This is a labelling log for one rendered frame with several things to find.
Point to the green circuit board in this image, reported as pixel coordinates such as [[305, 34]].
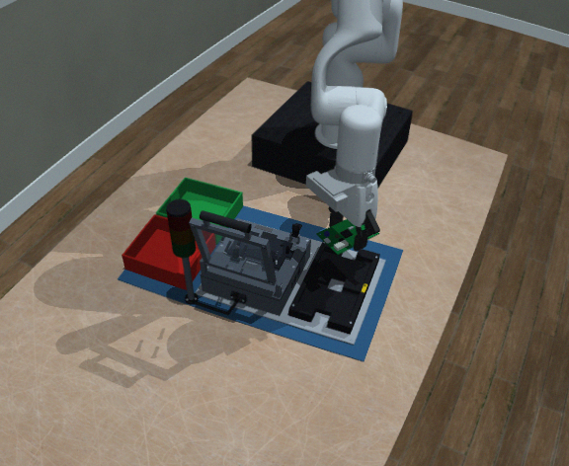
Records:
[[335, 236]]

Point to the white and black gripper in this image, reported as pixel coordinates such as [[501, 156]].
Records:
[[361, 210]]

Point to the green bin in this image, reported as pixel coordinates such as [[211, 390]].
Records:
[[207, 197]]

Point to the red open-top bin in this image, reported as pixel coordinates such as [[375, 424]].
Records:
[[153, 245]]

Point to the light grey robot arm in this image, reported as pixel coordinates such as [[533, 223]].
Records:
[[362, 37]]

